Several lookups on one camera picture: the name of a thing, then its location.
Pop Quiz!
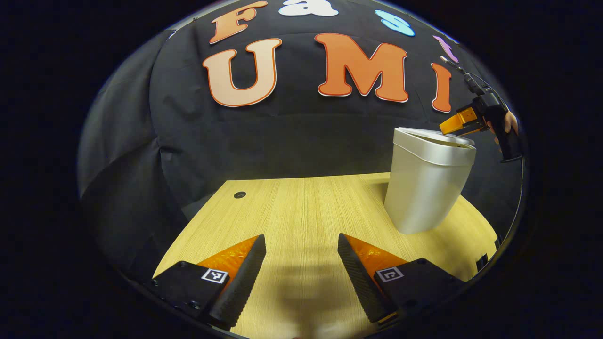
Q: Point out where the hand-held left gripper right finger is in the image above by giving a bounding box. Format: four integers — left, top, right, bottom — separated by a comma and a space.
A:
337, 233, 473, 330

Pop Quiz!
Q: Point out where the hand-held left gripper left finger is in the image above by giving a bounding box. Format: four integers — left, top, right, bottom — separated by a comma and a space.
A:
151, 234, 267, 331

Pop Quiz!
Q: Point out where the wooden desktop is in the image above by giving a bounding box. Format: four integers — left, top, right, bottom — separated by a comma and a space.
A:
153, 172, 499, 339

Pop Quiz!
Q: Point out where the white desktop garbage bin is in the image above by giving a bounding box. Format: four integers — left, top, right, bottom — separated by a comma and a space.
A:
383, 127, 478, 235

